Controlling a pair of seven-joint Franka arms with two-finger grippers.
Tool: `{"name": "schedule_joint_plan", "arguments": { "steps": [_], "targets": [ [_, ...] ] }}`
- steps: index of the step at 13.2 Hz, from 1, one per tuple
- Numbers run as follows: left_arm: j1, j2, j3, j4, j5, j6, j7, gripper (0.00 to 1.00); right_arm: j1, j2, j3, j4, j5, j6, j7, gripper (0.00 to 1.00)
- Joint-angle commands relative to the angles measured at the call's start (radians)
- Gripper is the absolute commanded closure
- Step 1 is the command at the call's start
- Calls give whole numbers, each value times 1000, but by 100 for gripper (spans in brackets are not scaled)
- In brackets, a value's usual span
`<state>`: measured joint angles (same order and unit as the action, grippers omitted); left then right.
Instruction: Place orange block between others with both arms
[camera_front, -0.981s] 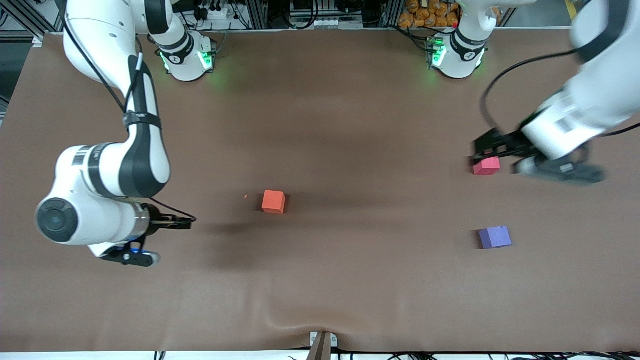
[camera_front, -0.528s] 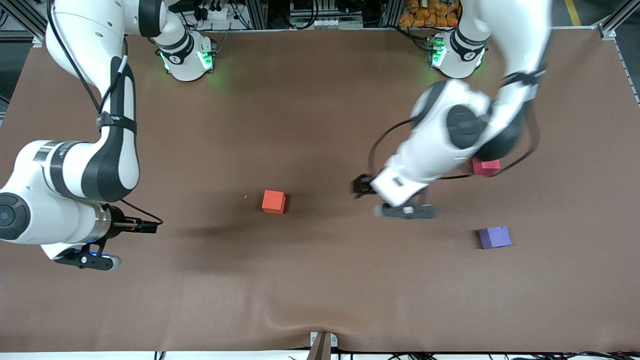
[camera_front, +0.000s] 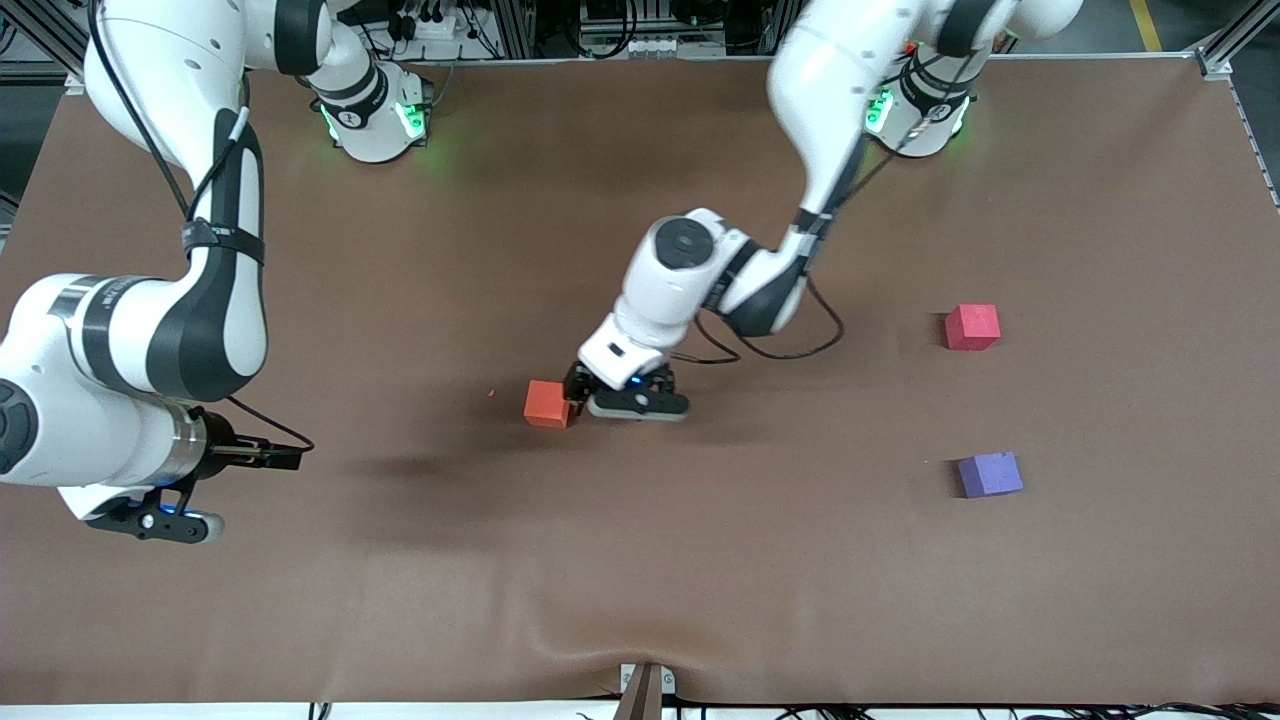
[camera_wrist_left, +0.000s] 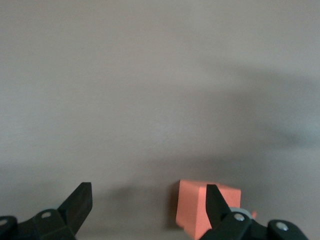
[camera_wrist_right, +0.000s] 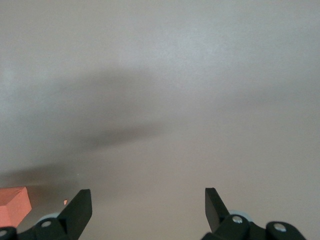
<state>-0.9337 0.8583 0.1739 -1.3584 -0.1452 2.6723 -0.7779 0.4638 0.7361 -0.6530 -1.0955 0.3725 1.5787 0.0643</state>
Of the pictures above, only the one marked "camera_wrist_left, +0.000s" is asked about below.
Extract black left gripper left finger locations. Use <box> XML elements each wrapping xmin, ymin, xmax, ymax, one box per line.
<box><xmin>0</xmin><ymin>182</ymin><xmax>93</xmax><ymax>240</ymax></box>

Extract brown table cover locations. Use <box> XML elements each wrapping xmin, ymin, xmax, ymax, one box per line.
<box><xmin>0</xmin><ymin>0</ymin><xmax>320</xmax><ymax>240</ymax></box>

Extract orange foam block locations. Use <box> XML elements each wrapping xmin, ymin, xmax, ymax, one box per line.
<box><xmin>175</xmin><ymin>179</ymin><xmax>258</xmax><ymax>238</ymax></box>

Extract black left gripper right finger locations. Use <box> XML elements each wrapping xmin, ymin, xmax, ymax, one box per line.
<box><xmin>199</xmin><ymin>184</ymin><xmax>308</xmax><ymax>240</ymax></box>

